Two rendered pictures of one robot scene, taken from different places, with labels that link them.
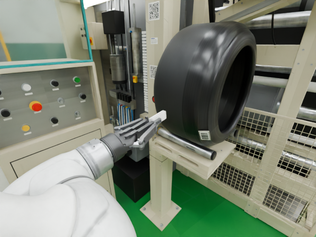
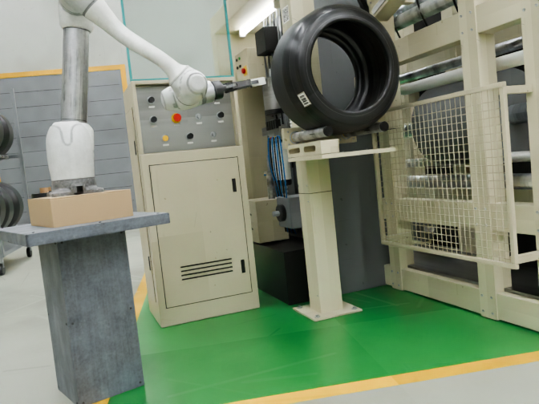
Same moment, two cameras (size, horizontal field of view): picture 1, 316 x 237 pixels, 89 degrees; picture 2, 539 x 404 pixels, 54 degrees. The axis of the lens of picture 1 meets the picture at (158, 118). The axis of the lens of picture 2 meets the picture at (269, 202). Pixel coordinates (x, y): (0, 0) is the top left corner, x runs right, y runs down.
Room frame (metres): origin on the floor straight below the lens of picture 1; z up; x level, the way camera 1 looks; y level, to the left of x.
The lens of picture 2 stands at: (-1.55, -0.99, 0.80)
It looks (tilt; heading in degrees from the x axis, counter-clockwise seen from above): 4 degrees down; 26
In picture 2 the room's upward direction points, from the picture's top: 6 degrees counter-clockwise
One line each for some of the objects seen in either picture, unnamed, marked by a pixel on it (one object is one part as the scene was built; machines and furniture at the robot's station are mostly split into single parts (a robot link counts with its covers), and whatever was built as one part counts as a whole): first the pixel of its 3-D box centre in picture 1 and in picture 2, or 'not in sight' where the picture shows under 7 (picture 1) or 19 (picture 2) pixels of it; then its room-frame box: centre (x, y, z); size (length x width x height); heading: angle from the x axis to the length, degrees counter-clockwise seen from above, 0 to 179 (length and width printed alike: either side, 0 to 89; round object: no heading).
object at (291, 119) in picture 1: (247, 157); (431, 177); (0.90, -0.62, 0.65); 0.90 x 0.02 x 0.70; 47
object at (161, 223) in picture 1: (160, 208); (326, 308); (0.98, -0.02, 0.01); 0.27 x 0.27 x 0.02; 47
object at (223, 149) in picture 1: (194, 146); (339, 154); (0.82, -0.22, 0.80); 0.37 x 0.36 x 0.02; 137
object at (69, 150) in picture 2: not in sight; (70, 150); (-0.06, 0.54, 0.92); 0.18 x 0.16 x 0.22; 43
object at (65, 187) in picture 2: not in sight; (74, 187); (-0.08, 0.51, 0.78); 0.22 x 0.18 x 0.06; 54
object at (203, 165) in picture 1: (181, 151); (311, 148); (0.72, -0.13, 0.83); 0.36 x 0.09 x 0.06; 47
